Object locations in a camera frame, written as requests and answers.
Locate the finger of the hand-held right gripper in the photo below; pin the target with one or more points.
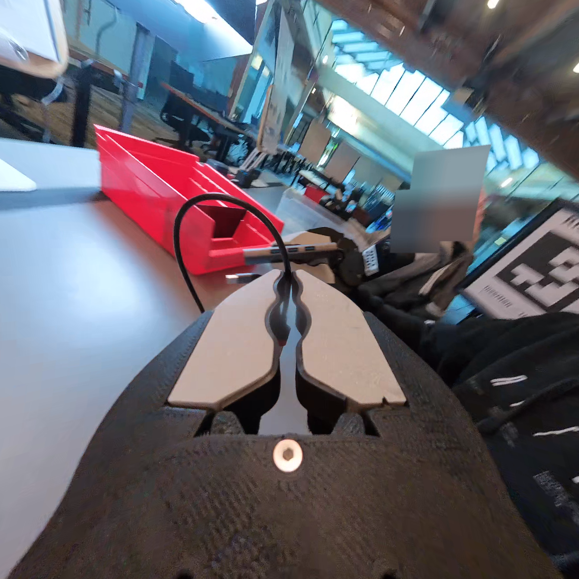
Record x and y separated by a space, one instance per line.
328 271
312 239

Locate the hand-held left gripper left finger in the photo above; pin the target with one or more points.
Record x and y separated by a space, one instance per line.
226 353

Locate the stacked clear storage bins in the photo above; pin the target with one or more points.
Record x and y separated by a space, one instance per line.
307 212

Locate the printed sign board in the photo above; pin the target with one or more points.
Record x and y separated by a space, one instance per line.
27 36

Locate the red ribbed bin white label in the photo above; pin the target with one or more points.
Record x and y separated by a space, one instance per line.
315 192

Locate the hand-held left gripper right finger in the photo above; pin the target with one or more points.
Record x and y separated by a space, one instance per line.
348 353

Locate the whiteboard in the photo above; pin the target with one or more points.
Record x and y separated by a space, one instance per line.
341 163
314 142

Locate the person's right forearm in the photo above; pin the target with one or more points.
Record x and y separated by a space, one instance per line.
393 316

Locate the black office chair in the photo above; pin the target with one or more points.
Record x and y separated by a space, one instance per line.
181 117

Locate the red plastic bin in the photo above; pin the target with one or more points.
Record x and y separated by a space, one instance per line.
149 181

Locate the black bin divider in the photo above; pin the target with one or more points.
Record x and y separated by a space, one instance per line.
224 221

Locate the printed marker board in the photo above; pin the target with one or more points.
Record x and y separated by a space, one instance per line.
533 276

